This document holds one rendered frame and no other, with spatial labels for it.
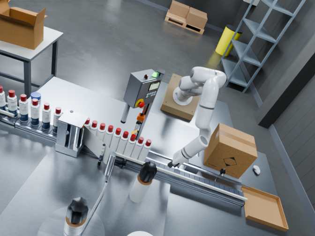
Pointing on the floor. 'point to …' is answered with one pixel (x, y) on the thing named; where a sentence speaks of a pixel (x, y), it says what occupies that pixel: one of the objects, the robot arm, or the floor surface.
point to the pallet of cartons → (187, 17)
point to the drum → (225, 39)
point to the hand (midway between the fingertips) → (170, 164)
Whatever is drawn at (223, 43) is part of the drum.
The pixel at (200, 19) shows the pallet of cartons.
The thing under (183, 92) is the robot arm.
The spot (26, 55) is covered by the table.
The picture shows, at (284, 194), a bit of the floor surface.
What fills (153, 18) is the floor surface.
